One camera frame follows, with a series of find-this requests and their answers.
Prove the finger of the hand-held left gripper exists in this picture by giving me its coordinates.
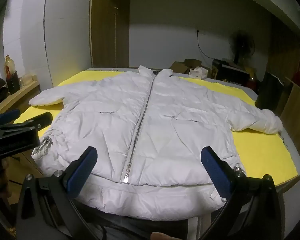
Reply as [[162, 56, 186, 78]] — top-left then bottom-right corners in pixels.
[[5, 112, 53, 133], [0, 109, 21, 128]]

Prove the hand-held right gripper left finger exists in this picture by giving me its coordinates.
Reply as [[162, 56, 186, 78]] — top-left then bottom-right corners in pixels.
[[15, 146, 102, 240]]

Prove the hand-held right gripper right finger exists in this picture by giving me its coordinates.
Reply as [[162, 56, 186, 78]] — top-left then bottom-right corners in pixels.
[[200, 146, 285, 240]]

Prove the white puffer jacket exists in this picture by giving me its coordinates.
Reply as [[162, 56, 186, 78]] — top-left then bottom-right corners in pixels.
[[29, 65, 283, 222]]

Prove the wooden counter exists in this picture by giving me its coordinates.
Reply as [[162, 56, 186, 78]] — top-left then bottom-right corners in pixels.
[[0, 81, 42, 121]]

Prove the clear plastic jar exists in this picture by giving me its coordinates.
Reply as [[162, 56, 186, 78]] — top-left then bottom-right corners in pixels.
[[24, 74, 38, 86]]

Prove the yellow blanket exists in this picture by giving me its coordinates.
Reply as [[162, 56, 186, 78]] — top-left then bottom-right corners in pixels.
[[14, 70, 298, 188]]

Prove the oil bottle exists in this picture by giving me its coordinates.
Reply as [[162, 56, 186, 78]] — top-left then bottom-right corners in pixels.
[[4, 55, 17, 80]]

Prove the black cylinder bin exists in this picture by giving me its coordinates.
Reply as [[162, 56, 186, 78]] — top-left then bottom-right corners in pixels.
[[254, 72, 286, 111]]

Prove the white tissue box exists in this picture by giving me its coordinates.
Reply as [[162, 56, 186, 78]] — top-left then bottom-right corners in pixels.
[[189, 67, 208, 80]]

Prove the black and yellow box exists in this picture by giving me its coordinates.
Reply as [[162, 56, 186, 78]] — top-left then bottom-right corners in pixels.
[[212, 58, 251, 87]]

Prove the wooden board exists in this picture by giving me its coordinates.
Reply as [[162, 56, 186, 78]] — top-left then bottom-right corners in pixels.
[[275, 76, 300, 142]]

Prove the cardboard box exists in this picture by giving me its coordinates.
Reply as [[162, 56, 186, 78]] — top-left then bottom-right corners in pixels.
[[184, 58, 203, 68], [168, 60, 190, 75]]

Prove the wooden door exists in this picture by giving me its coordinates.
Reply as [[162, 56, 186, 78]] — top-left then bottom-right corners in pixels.
[[89, 0, 130, 68]]

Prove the black standing fan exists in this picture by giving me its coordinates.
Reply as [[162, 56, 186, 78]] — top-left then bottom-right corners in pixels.
[[229, 29, 256, 65]]

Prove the wooden wardrobe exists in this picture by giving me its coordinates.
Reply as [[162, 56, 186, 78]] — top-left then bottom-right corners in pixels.
[[264, 12, 300, 81]]

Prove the black wall cable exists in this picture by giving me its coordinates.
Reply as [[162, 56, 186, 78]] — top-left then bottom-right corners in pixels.
[[196, 31, 215, 62]]

